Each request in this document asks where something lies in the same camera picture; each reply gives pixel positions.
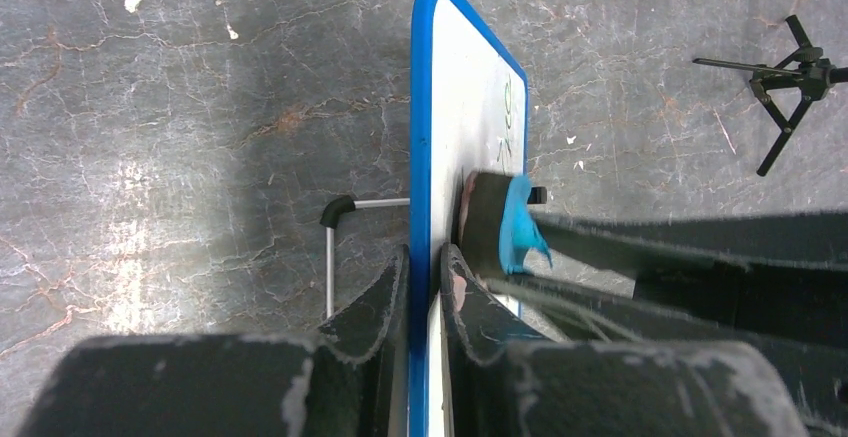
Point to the blue framed whiteboard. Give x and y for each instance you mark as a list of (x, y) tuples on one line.
[(468, 111)]

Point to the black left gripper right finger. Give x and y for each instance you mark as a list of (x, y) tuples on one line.
[(506, 379)]

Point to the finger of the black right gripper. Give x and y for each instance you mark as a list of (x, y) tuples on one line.
[(810, 241), (812, 373)]

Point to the black tripod stand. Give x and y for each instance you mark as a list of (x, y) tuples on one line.
[(805, 69)]

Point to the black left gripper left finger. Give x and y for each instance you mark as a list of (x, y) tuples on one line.
[(349, 377)]

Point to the blue whiteboard eraser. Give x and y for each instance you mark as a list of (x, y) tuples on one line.
[(496, 229)]

